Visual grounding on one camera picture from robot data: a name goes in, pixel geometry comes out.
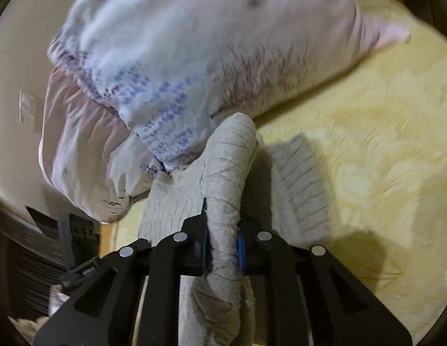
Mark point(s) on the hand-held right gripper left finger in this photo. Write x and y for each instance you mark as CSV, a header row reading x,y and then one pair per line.
x,y
204,256

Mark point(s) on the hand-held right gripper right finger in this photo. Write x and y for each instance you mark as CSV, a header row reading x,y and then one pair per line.
x,y
241,256

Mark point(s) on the wooden bed headboard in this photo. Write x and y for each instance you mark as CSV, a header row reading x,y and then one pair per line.
x,y
108,238

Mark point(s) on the dark slatted furniture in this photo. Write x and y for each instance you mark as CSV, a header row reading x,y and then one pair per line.
x,y
25,252

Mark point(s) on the white floral pillow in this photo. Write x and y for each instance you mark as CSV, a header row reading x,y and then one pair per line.
x,y
83,151

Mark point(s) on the yellow patterned bed sheet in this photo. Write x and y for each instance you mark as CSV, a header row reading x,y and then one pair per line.
x,y
371,133

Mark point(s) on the white pillow with blue print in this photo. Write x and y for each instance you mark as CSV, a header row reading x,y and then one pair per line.
x,y
209,43

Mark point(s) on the white wall switch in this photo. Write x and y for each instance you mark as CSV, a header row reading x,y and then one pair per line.
x,y
27,110

